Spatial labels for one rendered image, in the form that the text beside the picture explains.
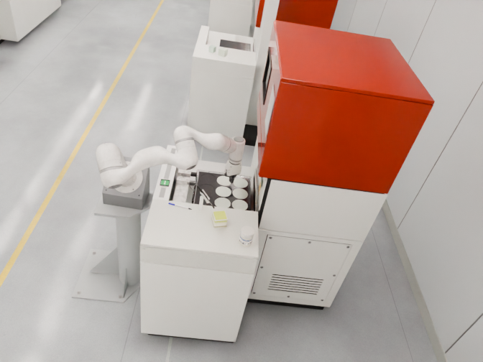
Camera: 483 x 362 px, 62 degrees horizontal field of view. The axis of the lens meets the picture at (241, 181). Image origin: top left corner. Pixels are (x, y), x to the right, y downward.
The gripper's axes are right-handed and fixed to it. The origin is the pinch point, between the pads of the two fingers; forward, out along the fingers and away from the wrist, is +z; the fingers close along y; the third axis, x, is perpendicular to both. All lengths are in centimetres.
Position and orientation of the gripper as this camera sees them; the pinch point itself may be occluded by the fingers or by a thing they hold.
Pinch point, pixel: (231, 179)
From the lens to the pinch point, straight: 260.9
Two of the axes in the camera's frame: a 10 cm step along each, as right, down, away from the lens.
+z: -1.5, 7.6, 6.3
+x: 4.4, 6.3, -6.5
